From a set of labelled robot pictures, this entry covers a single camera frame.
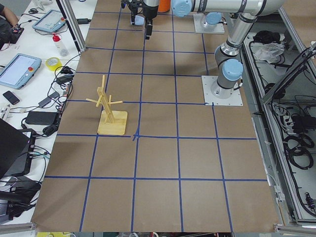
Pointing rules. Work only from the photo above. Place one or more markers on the orange metal can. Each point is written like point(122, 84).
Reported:
point(164, 6)

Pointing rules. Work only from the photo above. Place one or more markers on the upper blue teach pendant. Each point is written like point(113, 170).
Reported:
point(50, 22)

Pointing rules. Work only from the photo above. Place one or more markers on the lower blue teach pendant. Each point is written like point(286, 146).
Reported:
point(19, 70)

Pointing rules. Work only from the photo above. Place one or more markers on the aluminium frame post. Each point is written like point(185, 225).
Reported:
point(71, 21)

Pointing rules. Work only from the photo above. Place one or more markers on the black laptop computer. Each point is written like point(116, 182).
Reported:
point(16, 146)

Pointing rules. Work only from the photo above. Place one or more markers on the red capped squeeze bottle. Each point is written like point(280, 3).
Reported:
point(59, 45)

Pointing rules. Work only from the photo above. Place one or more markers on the wooden mug tree stand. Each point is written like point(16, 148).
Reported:
point(111, 122)

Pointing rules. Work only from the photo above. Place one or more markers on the blue teach pendant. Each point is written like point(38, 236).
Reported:
point(50, 22)
point(19, 70)

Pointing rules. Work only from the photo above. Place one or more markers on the black smartphone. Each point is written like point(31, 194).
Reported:
point(11, 98)

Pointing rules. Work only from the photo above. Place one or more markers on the black power adapter brick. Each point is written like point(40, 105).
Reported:
point(41, 118)

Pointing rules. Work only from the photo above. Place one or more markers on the white crumpled cloth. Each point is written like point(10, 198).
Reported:
point(269, 52)

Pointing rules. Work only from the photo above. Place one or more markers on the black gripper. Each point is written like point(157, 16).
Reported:
point(150, 12)

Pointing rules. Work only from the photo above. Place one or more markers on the yellow tape roll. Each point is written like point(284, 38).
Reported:
point(53, 63)

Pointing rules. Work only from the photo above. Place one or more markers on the black scissors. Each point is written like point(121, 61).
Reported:
point(33, 11)

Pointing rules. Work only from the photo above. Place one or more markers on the light blue plastic cup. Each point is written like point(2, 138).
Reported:
point(137, 20)

